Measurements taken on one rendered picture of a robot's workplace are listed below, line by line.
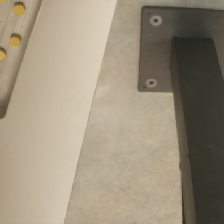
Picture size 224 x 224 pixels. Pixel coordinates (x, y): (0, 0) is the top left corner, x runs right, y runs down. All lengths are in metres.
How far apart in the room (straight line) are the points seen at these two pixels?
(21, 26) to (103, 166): 1.35
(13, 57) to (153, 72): 1.02
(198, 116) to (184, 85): 0.11
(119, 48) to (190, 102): 0.34
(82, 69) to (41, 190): 0.19
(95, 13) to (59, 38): 0.04
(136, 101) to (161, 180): 0.40
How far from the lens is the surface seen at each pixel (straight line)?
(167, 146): 1.69
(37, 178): 0.58
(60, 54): 0.45
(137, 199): 1.91
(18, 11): 0.42
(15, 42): 0.44
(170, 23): 1.36
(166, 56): 1.42
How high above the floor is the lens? 1.16
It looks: 48 degrees down
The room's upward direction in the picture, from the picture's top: 178 degrees counter-clockwise
